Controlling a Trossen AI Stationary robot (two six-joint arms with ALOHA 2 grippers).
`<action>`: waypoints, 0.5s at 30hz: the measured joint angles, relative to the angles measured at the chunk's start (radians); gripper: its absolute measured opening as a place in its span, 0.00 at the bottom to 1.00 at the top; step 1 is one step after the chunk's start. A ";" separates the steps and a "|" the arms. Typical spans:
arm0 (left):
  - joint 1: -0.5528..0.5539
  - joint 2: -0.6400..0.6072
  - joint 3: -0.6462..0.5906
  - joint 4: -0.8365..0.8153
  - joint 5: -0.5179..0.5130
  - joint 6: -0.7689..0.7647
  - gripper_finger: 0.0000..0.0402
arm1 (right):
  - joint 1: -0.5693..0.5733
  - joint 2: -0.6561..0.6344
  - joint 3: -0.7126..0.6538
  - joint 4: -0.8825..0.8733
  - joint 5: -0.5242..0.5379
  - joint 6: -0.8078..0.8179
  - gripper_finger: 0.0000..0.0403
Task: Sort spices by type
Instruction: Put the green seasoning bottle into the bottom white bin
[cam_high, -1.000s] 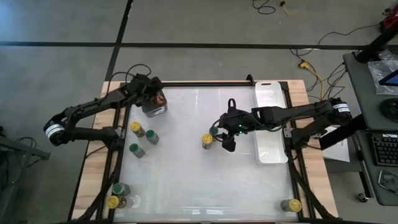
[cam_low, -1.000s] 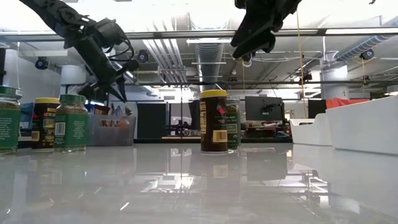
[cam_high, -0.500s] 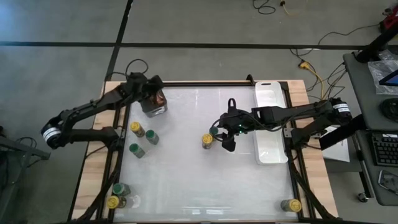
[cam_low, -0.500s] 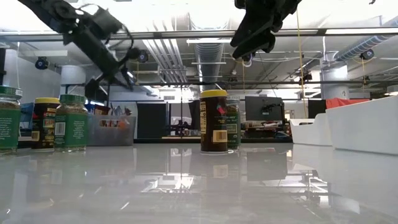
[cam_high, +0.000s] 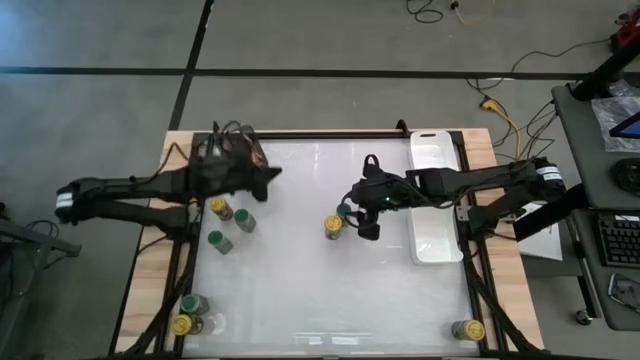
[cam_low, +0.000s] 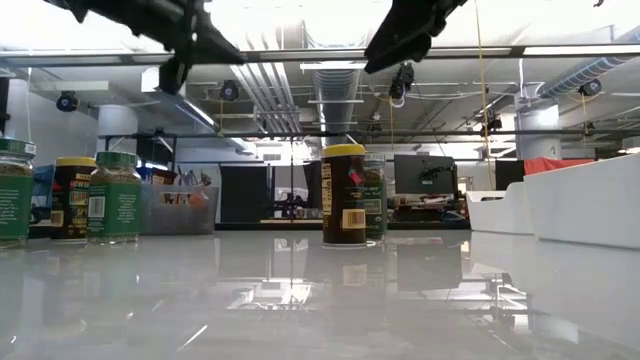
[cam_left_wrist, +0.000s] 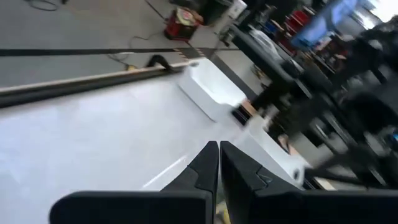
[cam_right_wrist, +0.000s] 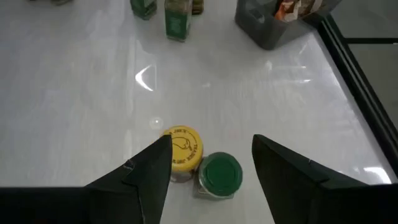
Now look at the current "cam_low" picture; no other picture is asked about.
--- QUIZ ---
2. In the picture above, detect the green-lid herb spice jar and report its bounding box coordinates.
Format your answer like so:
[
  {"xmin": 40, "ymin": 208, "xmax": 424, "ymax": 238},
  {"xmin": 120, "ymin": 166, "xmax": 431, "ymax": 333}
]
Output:
[
  {"xmin": 0, "ymin": 138, "xmax": 37, "ymax": 250},
  {"xmin": 87, "ymin": 151, "xmax": 143, "ymax": 246},
  {"xmin": 363, "ymin": 152, "xmax": 389, "ymax": 245}
]

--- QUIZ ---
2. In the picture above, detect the blue fabric cover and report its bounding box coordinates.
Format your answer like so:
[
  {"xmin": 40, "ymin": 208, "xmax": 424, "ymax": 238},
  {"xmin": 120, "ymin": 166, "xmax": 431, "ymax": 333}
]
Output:
[{"xmin": 32, "ymin": 164, "xmax": 56, "ymax": 224}]

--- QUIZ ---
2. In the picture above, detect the silver ventilation duct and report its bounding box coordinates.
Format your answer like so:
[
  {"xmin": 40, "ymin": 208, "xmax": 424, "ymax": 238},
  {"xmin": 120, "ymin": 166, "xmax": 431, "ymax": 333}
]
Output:
[{"xmin": 312, "ymin": 68, "xmax": 362, "ymax": 147}]

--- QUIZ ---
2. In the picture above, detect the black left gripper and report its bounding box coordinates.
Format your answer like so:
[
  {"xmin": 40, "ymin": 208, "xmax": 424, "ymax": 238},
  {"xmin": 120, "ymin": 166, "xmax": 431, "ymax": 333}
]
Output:
[{"xmin": 159, "ymin": 0, "xmax": 246, "ymax": 96}]

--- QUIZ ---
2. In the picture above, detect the black aluminium rig frame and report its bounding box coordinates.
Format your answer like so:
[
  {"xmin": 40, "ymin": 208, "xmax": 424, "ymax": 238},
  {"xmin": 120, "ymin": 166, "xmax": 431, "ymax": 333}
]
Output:
[{"xmin": 0, "ymin": 43, "xmax": 640, "ymax": 70}]

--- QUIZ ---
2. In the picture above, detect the dark grey hanging cloth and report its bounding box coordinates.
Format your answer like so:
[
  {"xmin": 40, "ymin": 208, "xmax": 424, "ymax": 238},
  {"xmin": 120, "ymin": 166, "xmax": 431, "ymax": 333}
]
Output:
[{"xmin": 302, "ymin": 160, "xmax": 324, "ymax": 209}]

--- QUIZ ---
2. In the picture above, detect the black ceiling cord reel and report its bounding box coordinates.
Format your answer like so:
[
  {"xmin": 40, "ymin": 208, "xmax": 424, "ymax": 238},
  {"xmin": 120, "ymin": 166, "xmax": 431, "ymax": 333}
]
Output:
[
  {"xmin": 388, "ymin": 62, "xmax": 416, "ymax": 109},
  {"xmin": 55, "ymin": 91, "xmax": 80, "ymax": 113},
  {"xmin": 479, "ymin": 112, "xmax": 504, "ymax": 137},
  {"xmin": 578, "ymin": 78, "xmax": 603, "ymax": 98},
  {"xmin": 219, "ymin": 79, "xmax": 240, "ymax": 102}
]

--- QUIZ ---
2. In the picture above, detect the black cabinet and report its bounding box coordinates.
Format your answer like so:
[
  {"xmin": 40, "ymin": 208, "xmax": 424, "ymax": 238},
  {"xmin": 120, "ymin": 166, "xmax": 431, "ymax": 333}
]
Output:
[{"xmin": 494, "ymin": 159, "xmax": 525, "ymax": 192}]

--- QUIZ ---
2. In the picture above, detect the grey translucent plastic bin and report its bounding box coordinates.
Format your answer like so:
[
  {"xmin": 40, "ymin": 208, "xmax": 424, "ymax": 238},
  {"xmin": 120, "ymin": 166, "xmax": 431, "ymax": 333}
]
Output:
[{"xmin": 138, "ymin": 183, "xmax": 220, "ymax": 236}]

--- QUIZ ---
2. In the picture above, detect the white round pillar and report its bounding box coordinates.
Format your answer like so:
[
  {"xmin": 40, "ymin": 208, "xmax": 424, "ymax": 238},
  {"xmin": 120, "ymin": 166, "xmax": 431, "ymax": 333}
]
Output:
[
  {"xmin": 96, "ymin": 104, "xmax": 140, "ymax": 154},
  {"xmin": 516, "ymin": 102, "xmax": 562, "ymax": 161}
]

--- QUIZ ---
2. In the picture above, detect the yellow-lid dark spice jar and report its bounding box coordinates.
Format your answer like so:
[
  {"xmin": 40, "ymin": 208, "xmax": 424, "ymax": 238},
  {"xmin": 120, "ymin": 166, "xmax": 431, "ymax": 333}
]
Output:
[
  {"xmin": 320, "ymin": 143, "xmax": 369, "ymax": 250},
  {"xmin": 49, "ymin": 156, "xmax": 97, "ymax": 241}
]

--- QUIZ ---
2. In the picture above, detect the striped flexible duct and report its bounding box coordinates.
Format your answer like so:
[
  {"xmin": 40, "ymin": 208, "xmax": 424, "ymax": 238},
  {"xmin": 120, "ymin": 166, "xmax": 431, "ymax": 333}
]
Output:
[{"xmin": 536, "ymin": 27, "xmax": 640, "ymax": 100}]

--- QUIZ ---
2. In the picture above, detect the ceiling light fixture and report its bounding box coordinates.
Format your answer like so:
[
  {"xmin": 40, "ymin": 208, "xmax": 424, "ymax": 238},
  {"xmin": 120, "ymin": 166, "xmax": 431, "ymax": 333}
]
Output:
[{"xmin": 299, "ymin": 61, "xmax": 375, "ymax": 72}]

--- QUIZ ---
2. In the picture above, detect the yellow hanging cord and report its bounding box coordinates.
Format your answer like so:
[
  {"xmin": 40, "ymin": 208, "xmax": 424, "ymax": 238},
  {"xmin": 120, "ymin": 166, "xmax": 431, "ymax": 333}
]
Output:
[{"xmin": 472, "ymin": 0, "xmax": 497, "ymax": 191}]

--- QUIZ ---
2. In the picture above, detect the distant wooden bench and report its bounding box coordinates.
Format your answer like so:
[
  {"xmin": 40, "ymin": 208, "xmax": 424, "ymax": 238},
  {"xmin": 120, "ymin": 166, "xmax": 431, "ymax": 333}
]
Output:
[{"xmin": 259, "ymin": 217, "xmax": 391, "ymax": 225}]

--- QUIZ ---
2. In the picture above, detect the black distant frame rail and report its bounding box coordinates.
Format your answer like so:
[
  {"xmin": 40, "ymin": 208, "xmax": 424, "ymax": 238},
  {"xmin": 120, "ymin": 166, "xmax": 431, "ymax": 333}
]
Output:
[{"xmin": 97, "ymin": 128, "xmax": 640, "ymax": 140}]

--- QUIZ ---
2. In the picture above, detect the white plastic bin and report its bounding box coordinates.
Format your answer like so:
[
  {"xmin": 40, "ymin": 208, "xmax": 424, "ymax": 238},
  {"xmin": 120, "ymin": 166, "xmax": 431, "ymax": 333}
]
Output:
[
  {"xmin": 465, "ymin": 180, "xmax": 536, "ymax": 236},
  {"xmin": 522, "ymin": 153, "xmax": 640, "ymax": 251}
]

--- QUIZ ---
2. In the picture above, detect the orange-red cloth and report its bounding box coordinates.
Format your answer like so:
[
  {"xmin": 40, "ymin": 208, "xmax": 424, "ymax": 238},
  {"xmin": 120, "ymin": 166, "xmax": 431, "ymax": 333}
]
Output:
[{"xmin": 523, "ymin": 157, "xmax": 597, "ymax": 177}]

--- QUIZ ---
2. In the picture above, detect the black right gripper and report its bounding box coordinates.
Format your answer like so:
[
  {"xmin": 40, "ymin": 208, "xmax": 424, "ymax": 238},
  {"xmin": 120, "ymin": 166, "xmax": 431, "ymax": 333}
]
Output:
[{"xmin": 365, "ymin": 0, "xmax": 470, "ymax": 75}]

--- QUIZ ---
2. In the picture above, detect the black monitor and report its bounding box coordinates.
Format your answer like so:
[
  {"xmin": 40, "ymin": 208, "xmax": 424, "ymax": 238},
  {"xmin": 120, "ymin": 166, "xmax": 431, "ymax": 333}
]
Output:
[{"xmin": 393, "ymin": 153, "xmax": 458, "ymax": 197}]

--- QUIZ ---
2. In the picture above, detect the white ceiling air unit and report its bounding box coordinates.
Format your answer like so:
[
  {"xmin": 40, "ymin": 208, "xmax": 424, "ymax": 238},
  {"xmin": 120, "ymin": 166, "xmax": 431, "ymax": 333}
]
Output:
[{"xmin": 141, "ymin": 67, "xmax": 187, "ymax": 95}]

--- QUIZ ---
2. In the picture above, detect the black partition panel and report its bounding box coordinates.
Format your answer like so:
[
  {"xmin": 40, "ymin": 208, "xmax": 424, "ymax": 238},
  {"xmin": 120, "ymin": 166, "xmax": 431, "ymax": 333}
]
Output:
[{"xmin": 219, "ymin": 165, "xmax": 275, "ymax": 224}]

